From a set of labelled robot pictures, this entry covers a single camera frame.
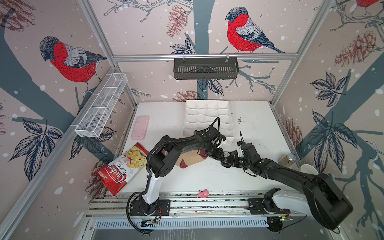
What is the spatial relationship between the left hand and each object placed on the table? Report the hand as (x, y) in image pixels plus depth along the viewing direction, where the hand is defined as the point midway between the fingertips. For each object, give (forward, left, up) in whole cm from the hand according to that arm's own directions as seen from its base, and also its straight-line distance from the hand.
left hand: (223, 159), depth 85 cm
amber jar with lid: (-2, -35, +3) cm, 35 cm away
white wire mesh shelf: (+17, +67, +26) cm, 74 cm away
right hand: (0, -3, -3) cm, 4 cm away
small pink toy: (-17, +12, -3) cm, 21 cm away
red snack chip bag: (-7, +59, 0) cm, 59 cm away
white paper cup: (-8, -43, +5) cm, 44 cm away
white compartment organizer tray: (+33, +13, +2) cm, 35 cm away
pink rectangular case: (+28, +57, -6) cm, 64 cm away
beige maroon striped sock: (+4, +20, -5) cm, 21 cm away
